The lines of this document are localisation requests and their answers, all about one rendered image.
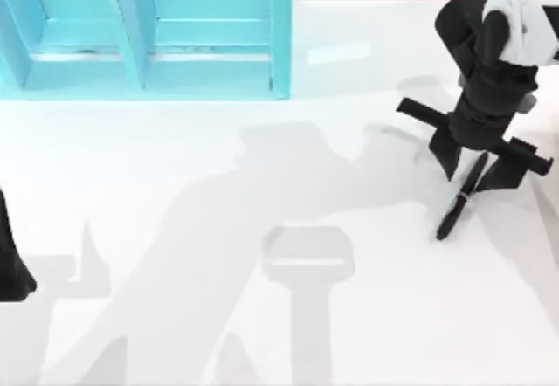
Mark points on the black pen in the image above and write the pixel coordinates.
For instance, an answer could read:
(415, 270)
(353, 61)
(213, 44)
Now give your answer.
(458, 209)

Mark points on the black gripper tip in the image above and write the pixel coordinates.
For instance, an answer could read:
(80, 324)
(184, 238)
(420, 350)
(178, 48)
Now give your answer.
(13, 268)

